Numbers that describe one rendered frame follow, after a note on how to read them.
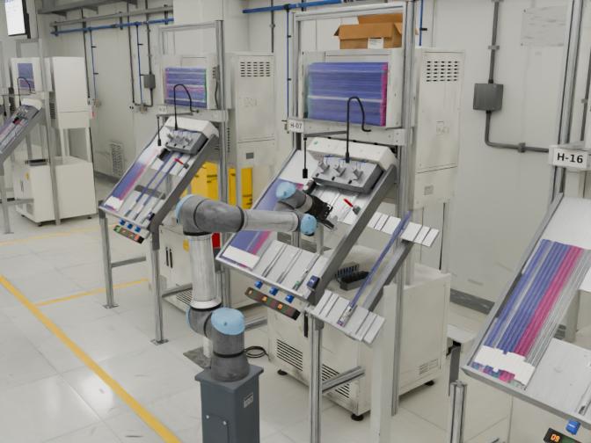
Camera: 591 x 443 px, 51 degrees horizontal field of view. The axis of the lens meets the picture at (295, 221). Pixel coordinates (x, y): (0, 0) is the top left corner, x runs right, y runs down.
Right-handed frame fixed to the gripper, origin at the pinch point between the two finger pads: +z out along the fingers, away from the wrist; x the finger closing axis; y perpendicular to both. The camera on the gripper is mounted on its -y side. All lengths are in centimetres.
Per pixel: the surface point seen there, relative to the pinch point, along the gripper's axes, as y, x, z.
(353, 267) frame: -6, 21, 45
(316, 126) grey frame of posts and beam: 47, 40, -2
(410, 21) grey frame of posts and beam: 87, -14, -25
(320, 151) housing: 34.6, 30.1, -0.5
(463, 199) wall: 80, 57, 155
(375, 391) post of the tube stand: -54, -40, 20
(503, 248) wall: 58, 23, 170
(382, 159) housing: 36.0, -8.1, 0.7
